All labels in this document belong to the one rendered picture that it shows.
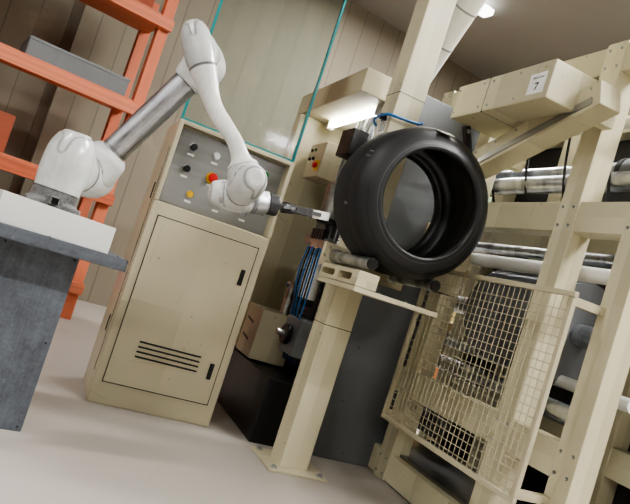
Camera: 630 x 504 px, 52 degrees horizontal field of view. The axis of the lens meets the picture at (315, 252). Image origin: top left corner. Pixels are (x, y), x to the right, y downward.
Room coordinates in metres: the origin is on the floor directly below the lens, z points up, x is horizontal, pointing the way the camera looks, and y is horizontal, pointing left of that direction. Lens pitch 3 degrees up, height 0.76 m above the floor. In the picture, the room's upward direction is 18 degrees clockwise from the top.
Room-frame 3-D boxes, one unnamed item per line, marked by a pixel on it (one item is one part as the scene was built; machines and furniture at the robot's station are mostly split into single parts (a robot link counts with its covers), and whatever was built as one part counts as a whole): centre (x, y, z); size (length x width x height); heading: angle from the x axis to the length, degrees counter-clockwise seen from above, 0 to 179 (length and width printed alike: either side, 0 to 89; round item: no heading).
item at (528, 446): (2.46, -0.67, 0.65); 0.90 x 0.02 x 0.70; 21
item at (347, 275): (2.50, -0.15, 0.84); 0.36 x 0.09 x 0.06; 21
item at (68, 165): (2.24, 0.91, 0.91); 0.18 x 0.16 x 0.22; 177
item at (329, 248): (2.72, -0.22, 0.90); 0.40 x 0.03 x 0.10; 111
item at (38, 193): (2.21, 0.90, 0.77); 0.22 x 0.18 x 0.06; 25
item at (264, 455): (2.79, -0.17, 0.01); 0.27 x 0.27 x 0.02; 21
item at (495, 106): (2.55, -0.60, 1.71); 0.61 x 0.25 x 0.15; 21
